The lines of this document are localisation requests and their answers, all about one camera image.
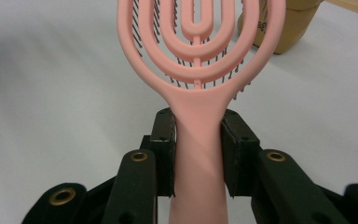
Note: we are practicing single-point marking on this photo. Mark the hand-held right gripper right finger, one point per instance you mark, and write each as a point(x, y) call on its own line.
point(279, 186)

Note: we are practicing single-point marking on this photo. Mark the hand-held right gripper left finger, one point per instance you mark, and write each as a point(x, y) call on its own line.
point(136, 186)

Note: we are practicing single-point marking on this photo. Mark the pink hairbrush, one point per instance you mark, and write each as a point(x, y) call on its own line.
point(199, 93)

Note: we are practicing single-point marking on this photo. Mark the tan cup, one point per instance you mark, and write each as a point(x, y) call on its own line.
point(289, 25)

